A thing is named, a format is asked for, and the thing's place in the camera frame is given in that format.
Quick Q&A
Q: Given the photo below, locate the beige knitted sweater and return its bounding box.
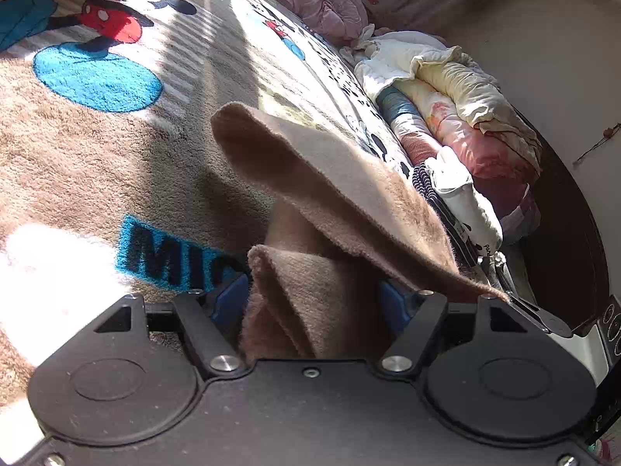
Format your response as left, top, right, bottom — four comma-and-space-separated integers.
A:
212, 102, 491, 361

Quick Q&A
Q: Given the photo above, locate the striped folded garment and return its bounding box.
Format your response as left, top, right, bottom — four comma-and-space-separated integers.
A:
413, 164, 451, 216

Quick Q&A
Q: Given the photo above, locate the Mickey Mouse bed blanket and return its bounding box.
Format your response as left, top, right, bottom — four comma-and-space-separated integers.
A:
0, 0, 468, 452

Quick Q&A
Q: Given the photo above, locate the rolled cream floral quilt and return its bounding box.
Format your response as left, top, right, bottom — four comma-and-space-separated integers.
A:
340, 26, 542, 244

